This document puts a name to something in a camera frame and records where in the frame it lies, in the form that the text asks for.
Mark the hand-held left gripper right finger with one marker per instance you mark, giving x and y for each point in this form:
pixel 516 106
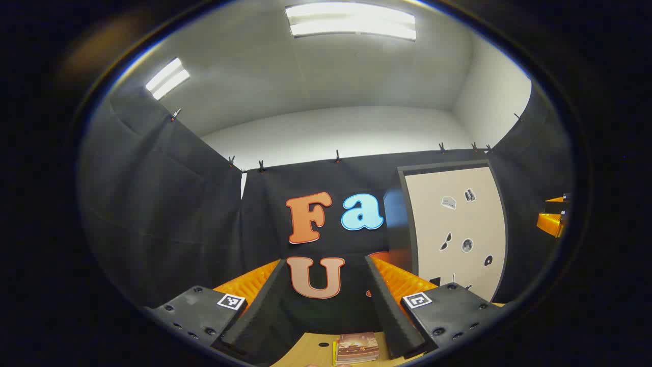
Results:
pixel 389 316

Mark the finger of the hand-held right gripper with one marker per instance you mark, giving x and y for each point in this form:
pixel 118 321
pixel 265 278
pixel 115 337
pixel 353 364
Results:
pixel 556 205
pixel 551 224

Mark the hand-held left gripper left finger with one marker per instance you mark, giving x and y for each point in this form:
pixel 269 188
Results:
pixel 254 311

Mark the light grey cabinet door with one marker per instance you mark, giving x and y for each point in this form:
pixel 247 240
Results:
pixel 458 224

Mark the dark grey cabinet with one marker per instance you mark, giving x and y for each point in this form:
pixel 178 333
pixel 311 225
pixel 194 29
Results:
pixel 401 229

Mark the black backdrop cloth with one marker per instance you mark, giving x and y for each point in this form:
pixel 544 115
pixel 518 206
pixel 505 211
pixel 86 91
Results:
pixel 168 214

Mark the row of cloth clips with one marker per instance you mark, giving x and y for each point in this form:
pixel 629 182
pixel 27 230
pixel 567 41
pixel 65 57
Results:
pixel 337 157

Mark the small ceiling light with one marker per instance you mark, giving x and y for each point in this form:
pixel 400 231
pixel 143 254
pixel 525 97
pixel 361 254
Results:
pixel 167 79

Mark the large ceiling light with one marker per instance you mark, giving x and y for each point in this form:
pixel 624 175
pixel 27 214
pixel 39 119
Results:
pixel 351 21

